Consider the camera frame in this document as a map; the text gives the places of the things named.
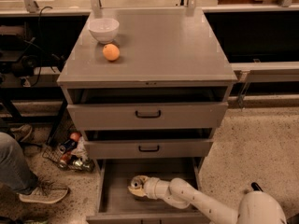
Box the grey middle drawer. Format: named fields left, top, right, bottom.
left=84, top=129, right=213, bottom=159

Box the grey drawer cabinet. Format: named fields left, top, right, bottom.
left=56, top=7, right=239, bottom=224

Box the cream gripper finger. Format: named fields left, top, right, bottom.
left=132, top=175, right=149, bottom=185
left=128, top=187, right=146, bottom=197

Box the redbull can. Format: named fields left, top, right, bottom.
left=131, top=176, right=143, bottom=189

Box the grey bottom drawer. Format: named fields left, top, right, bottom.
left=86, top=158, right=209, bottom=224

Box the white ceramic bowl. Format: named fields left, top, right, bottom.
left=88, top=18, right=120, bottom=44

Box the beige sneaker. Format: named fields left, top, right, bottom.
left=19, top=180, right=69, bottom=204
left=10, top=124, right=33, bottom=142

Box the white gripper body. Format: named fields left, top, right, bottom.
left=143, top=177, right=170, bottom=200

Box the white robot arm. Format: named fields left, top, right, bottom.
left=128, top=175, right=287, bottom=224

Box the grey top drawer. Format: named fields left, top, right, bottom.
left=67, top=87, right=227, bottom=131

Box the wire basket of items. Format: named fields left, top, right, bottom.
left=42, top=132, right=94, bottom=173

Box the dark machinery left shelf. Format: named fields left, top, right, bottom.
left=0, top=23, right=38, bottom=77

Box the black bar bottom right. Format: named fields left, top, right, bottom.
left=251, top=182, right=263, bottom=191

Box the orange fruit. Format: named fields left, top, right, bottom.
left=103, top=44, right=120, bottom=62

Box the person leg in jeans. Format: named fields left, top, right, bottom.
left=0, top=133, right=38, bottom=195

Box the grey drawer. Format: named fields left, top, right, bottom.
left=67, top=87, right=227, bottom=131
left=84, top=129, right=213, bottom=159
left=86, top=158, right=209, bottom=224

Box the black cable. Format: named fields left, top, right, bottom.
left=29, top=6, right=54, bottom=88

